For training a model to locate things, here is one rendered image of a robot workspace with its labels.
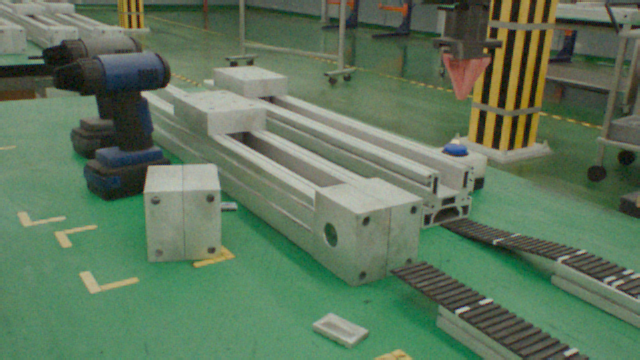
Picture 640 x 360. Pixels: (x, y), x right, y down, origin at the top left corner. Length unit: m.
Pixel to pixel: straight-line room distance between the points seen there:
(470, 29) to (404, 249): 0.41
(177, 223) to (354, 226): 0.22
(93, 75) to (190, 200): 0.28
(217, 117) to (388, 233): 0.41
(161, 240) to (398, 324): 0.31
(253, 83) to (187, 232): 0.62
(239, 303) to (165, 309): 0.08
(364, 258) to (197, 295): 0.20
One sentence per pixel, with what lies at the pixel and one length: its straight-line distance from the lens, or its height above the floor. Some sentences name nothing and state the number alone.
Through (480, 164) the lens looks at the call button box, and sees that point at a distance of 1.08.
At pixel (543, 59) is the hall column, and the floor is 0.63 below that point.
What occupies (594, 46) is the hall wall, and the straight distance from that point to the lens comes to 9.59.
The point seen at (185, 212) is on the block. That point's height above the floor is 0.85.
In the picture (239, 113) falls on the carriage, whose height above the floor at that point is 0.90.
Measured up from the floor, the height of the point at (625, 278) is 0.81.
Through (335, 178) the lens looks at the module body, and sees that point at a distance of 0.84.
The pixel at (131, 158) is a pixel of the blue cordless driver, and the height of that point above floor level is 0.84.
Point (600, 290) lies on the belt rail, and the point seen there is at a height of 0.80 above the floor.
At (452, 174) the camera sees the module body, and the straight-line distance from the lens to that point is 0.94.
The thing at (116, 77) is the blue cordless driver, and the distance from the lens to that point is 0.96.
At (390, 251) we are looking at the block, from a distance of 0.74.
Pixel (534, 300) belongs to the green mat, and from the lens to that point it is 0.76.
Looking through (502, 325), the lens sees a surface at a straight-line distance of 0.63.
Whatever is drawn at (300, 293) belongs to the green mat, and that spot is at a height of 0.78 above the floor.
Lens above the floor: 1.13
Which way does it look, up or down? 20 degrees down
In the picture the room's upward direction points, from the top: 2 degrees clockwise
